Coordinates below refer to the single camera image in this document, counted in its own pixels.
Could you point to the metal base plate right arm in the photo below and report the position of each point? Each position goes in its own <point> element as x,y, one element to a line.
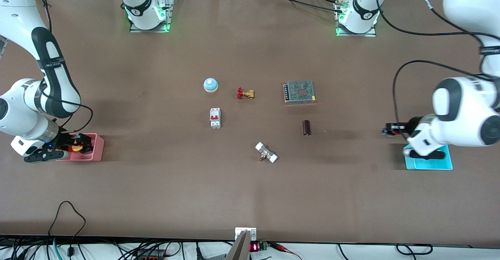
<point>150,29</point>

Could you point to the dark brown cylindrical capacitor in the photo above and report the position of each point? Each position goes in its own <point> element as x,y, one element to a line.
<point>306,127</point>

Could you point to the white circuit breaker red switch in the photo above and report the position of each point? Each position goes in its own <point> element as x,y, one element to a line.
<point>215,117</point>

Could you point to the grey metal bar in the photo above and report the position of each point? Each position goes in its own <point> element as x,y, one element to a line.
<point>239,250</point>

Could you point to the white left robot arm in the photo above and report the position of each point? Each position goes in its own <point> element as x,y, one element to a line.
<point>461,107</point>

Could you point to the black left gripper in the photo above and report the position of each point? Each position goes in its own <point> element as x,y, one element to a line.
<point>410,126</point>

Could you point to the blue dome bell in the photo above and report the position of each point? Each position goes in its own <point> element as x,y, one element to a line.
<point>210,84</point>

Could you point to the yellow push button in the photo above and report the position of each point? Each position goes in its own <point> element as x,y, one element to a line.
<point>77,148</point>

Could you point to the metal base plate left arm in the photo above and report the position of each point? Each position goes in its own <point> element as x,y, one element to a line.
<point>355,34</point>

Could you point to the pink plastic bin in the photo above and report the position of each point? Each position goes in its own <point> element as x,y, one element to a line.
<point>97,148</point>

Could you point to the red digit display module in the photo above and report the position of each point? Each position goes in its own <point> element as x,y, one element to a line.
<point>254,247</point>

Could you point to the white capped metal fitting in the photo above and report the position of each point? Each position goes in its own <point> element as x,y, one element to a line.
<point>266,152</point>

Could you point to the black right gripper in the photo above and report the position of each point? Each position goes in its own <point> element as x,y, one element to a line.
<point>65,139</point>

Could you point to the cyan plastic bin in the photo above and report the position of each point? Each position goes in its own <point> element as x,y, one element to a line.
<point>429,164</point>

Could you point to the black orange power strip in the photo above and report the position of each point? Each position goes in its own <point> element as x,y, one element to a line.
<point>150,257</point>

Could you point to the metal mesh power supply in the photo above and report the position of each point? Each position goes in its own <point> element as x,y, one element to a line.
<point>300,91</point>

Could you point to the white metal bracket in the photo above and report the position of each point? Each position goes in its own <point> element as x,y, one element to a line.
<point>239,232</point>

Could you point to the red clip lead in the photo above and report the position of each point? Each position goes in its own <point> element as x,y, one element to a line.
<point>283,248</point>

